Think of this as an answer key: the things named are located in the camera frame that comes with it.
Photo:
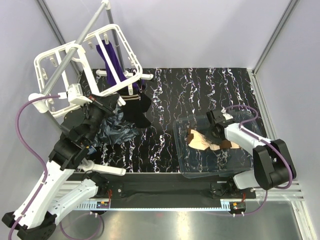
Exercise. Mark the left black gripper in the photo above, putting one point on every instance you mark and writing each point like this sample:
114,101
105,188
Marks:
109,103

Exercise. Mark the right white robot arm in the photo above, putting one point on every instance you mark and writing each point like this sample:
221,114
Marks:
272,163

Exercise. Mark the white plastic clip hanger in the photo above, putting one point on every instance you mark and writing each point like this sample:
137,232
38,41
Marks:
41,100

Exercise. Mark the clear plastic bin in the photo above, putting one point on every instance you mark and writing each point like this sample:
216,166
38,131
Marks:
195,163

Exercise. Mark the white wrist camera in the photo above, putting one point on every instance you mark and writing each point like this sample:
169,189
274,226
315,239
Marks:
75,95
226,115

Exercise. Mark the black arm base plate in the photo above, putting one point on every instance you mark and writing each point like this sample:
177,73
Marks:
171,191

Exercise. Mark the dark leaf patterned cloth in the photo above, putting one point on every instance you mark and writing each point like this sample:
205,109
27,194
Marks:
115,130

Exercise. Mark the brown striped sock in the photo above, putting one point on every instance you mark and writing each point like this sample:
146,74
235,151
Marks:
226,144

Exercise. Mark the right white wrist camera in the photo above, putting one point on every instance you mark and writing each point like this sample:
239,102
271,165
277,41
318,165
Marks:
226,115

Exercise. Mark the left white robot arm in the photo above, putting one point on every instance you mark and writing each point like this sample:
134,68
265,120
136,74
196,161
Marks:
39,215

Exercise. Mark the black striped sock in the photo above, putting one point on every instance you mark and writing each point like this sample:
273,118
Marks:
132,111
145,101

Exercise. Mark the black marbled mat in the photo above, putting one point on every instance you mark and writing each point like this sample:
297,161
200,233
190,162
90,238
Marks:
177,93

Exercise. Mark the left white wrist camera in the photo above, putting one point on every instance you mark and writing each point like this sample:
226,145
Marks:
75,95

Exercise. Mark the cream sock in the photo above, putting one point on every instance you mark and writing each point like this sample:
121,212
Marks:
198,141

